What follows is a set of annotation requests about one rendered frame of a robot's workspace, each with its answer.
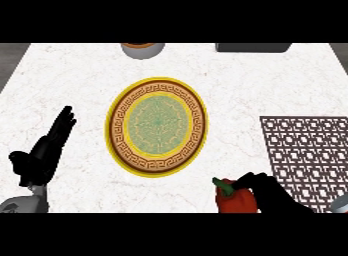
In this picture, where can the red and white can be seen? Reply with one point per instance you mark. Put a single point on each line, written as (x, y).
(347, 204)

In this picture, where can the brown lattice placemat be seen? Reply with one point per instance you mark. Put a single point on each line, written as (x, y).
(315, 156)

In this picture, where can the red bell pepper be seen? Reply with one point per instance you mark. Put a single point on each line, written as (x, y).
(237, 200)

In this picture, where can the grey pot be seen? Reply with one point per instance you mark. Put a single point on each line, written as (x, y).
(142, 50)

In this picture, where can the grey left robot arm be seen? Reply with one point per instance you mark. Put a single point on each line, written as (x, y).
(26, 202)

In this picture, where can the dark grey appliance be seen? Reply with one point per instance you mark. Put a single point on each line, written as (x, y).
(253, 47)

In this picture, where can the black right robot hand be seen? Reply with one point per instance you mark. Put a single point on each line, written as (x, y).
(274, 193)

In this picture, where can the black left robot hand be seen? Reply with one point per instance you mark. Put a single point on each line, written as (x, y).
(45, 153)

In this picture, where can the yellow patterned plate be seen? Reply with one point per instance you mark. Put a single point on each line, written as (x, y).
(157, 127)

